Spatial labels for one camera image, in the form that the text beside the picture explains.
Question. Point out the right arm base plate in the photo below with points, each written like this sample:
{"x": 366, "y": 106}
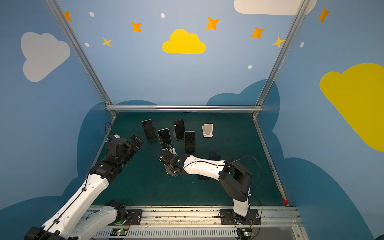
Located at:
{"x": 229, "y": 217}

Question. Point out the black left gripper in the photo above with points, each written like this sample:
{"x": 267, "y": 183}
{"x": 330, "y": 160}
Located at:
{"x": 133, "y": 144}

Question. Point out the aluminium rail front frame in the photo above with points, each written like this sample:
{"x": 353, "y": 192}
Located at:
{"x": 194, "y": 222}

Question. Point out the right circuit board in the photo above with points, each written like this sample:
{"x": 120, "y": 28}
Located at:
{"x": 245, "y": 234}

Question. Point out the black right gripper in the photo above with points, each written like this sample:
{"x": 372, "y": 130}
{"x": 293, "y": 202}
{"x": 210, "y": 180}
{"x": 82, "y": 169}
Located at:
{"x": 167, "y": 163}

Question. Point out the purple phone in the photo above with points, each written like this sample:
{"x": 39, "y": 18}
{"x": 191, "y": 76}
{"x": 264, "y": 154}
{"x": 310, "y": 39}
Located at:
{"x": 190, "y": 141}

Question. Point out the white-edged phone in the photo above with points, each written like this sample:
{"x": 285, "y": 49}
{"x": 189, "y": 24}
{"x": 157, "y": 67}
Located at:
{"x": 165, "y": 139}

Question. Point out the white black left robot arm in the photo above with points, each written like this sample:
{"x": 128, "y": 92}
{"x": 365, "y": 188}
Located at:
{"x": 65, "y": 225}

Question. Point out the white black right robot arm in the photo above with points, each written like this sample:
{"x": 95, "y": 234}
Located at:
{"x": 235, "y": 179}

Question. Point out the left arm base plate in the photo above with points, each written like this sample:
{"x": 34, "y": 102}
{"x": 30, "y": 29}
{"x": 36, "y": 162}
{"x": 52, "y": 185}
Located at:
{"x": 133, "y": 216}

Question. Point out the left circuit board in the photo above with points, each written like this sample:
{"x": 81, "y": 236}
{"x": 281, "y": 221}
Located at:
{"x": 119, "y": 232}

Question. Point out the circuit board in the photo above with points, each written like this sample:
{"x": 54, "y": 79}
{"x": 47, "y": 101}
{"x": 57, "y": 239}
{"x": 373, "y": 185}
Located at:
{"x": 119, "y": 232}
{"x": 245, "y": 234}

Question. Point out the horizontal aluminium back bar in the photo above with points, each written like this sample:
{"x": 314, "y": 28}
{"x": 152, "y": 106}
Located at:
{"x": 142, "y": 108}

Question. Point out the white phone stand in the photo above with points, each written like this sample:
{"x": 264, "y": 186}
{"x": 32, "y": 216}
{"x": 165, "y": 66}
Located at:
{"x": 208, "y": 130}

